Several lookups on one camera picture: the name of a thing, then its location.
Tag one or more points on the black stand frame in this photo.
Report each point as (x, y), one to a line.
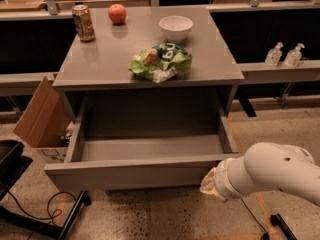
(34, 209)

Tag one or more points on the gold soda can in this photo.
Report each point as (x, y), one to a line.
(83, 23)

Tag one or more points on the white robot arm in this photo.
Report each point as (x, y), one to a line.
(265, 166)

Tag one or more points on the clear sanitizer bottle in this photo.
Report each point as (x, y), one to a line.
(274, 55)
(294, 56)

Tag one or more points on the red apple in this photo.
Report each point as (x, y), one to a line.
(117, 14)

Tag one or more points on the left clear sanitizer bottle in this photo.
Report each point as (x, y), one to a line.
(274, 55)

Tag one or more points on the grey top drawer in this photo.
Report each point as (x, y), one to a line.
(129, 142)

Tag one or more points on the cardboard box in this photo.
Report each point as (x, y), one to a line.
(43, 125)

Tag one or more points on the white bowl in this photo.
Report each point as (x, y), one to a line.
(175, 28)

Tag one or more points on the right clear sanitizer bottle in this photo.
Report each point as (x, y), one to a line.
(294, 56)

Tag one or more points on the grey drawer cabinet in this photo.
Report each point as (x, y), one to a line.
(100, 67)

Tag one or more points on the green chip bag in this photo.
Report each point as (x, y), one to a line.
(160, 63)

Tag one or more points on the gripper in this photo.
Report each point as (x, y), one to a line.
(222, 178)

